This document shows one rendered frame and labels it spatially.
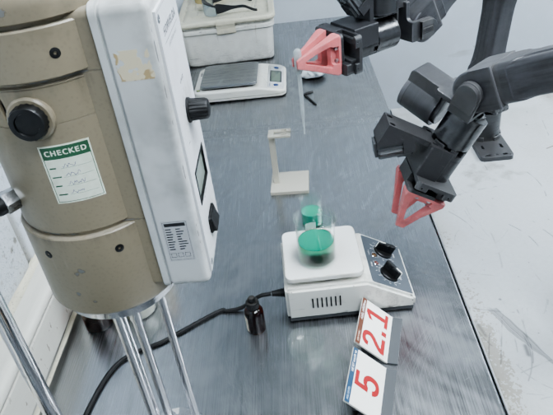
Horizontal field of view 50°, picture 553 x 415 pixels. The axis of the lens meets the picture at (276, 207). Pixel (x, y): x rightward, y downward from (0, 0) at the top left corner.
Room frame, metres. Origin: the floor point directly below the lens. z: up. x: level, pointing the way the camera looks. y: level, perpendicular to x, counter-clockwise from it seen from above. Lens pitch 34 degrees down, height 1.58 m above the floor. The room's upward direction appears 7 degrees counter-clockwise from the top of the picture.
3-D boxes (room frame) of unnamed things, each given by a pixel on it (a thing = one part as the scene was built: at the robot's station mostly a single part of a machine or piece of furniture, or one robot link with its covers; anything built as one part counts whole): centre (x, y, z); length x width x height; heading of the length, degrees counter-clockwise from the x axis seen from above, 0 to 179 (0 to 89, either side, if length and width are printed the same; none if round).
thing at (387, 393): (0.51, -0.10, 0.92); 0.09 x 0.06 x 0.04; 162
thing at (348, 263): (0.72, -0.06, 0.98); 0.12 x 0.12 x 0.01; 88
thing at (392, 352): (0.61, -0.13, 0.92); 0.09 x 0.06 x 0.04; 162
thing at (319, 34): (0.94, -0.10, 1.22); 0.09 x 0.07 x 0.07; 119
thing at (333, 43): (0.95, -0.10, 1.22); 0.09 x 0.07 x 0.07; 119
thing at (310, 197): (0.92, -0.07, 0.93); 0.04 x 0.04 x 0.06
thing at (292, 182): (1.07, -0.04, 0.96); 0.08 x 0.08 x 0.13; 83
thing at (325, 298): (0.72, -0.09, 0.94); 0.22 x 0.13 x 0.08; 88
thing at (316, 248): (0.71, -0.06, 1.03); 0.07 x 0.06 x 0.08; 51
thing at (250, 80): (1.62, 0.05, 0.92); 0.26 x 0.19 x 0.05; 85
